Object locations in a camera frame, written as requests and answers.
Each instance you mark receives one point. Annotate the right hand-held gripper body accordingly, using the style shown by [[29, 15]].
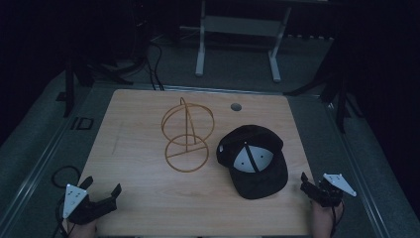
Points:
[[330, 195]]

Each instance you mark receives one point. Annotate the black rectangular floor bracket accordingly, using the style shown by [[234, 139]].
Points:
[[82, 123]]

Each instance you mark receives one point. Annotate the person's right hand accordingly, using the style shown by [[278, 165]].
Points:
[[325, 219]]

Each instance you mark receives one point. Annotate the grey round table grommet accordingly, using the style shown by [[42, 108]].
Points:
[[236, 106]]

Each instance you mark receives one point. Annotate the black baseball cap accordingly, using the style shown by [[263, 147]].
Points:
[[261, 181]]

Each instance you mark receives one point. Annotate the black tripod stand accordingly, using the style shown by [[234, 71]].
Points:
[[340, 99], [69, 89]]

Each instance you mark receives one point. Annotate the person's left hand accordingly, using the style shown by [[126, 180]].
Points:
[[82, 230]]

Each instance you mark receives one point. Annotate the white metal desk frame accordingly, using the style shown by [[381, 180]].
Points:
[[241, 25]]

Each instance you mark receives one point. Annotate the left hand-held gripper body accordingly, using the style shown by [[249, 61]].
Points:
[[89, 209]]

